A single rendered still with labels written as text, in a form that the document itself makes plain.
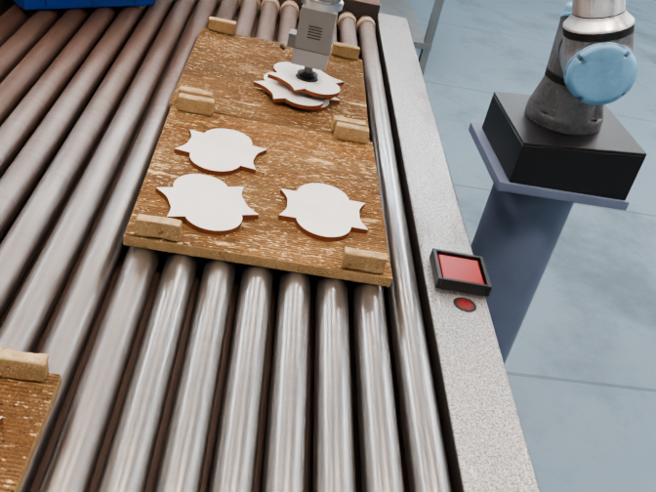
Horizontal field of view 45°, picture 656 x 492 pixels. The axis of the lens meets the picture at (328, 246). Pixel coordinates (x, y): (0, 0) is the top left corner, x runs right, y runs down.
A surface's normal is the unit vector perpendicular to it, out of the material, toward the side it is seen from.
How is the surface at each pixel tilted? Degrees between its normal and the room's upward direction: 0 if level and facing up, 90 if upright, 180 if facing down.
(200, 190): 0
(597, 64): 98
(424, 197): 0
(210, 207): 0
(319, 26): 90
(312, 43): 90
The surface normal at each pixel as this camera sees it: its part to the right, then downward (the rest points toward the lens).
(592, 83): -0.12, 0.64
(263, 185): 0.20, -0.82
